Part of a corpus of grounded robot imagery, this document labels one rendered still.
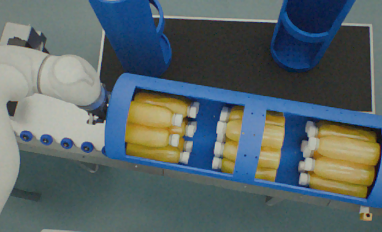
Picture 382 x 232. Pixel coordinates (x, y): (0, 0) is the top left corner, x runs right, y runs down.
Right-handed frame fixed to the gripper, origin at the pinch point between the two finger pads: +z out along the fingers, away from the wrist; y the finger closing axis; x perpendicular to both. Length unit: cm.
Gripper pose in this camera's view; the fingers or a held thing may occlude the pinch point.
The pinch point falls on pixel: (105, 115)
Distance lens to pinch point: 151.1
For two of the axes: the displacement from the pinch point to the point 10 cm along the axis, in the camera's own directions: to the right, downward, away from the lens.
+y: -1.9, 9.5, -2.4
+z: 0.4, 2.6, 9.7
